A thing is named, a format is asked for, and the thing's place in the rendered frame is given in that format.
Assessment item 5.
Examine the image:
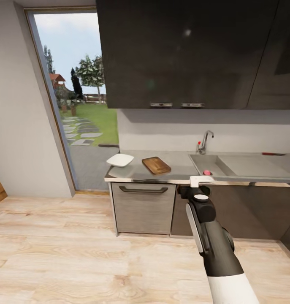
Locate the cutting board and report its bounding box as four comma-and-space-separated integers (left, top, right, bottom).
142, 157, 171, 175

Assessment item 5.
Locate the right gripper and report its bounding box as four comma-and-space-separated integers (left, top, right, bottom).
177, 186, 210, 199

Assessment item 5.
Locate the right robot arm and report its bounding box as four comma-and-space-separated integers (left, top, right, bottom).
177, 176, 260, 304

